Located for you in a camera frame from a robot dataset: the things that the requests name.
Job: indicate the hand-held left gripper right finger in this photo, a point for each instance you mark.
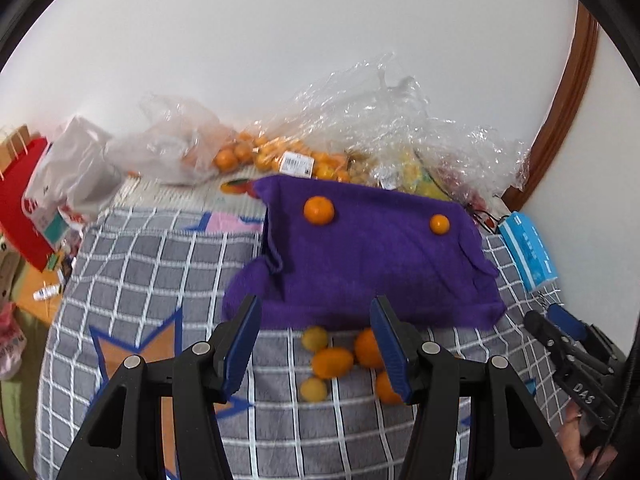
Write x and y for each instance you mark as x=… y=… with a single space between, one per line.
x=390 y=352

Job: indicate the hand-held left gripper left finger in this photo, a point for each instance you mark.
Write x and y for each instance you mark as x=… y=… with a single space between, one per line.
x=242 y=352

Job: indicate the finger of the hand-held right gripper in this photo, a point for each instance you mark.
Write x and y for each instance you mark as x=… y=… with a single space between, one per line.
x=547 y=335
x=566 y=321

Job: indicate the large orange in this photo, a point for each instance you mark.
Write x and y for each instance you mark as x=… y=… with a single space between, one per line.
x=367 y=347

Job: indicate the medium orange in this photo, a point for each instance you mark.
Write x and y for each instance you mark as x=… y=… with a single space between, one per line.
x=386 y=387

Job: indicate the oblong orange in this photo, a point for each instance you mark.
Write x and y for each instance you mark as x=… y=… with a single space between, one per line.
x=332 y=362

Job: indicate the yellow-green kumquat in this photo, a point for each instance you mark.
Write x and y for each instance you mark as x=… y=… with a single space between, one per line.
x=313 y=389
x=315 y=337

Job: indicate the person's right hand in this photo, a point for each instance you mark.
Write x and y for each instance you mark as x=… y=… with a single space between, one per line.
x=572 y=445

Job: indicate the blue tissue pack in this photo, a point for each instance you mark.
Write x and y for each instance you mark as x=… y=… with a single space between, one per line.
x=527 y=250

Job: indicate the purple towel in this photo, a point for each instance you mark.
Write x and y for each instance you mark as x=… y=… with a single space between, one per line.
x=375 y=270

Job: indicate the grey checkered blanket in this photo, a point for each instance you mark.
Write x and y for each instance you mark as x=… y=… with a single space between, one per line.
x=150 y=280

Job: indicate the small round orange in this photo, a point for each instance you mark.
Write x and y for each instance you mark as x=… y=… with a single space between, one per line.
x=439 y=223

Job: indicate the beige woven mat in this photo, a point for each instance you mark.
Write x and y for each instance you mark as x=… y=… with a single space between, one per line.
x=165 y=192

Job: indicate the clear bag of red fruit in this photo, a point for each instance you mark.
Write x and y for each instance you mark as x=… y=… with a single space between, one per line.
x=457 y=180

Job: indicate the clear bag of bananas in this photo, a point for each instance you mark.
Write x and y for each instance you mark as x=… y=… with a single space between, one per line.
x=410 y=175

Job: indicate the clear labelled bag of oranges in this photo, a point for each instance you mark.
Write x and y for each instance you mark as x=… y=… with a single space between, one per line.
x=272 y=157

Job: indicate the hazy plastic bag of oranges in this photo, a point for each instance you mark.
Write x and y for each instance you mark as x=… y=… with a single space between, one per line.
x=165 y=155

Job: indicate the pink plastic bag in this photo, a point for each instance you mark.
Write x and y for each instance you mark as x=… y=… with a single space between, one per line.
x=9 y=345

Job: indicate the white plastic bag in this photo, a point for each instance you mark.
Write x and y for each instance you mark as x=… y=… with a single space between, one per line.
x=75 y=170

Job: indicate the red paper bag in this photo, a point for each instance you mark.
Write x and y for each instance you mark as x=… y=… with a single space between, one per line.
x=20 y=210

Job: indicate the wooden door frame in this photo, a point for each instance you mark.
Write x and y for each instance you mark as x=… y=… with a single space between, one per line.
x=565 y=100

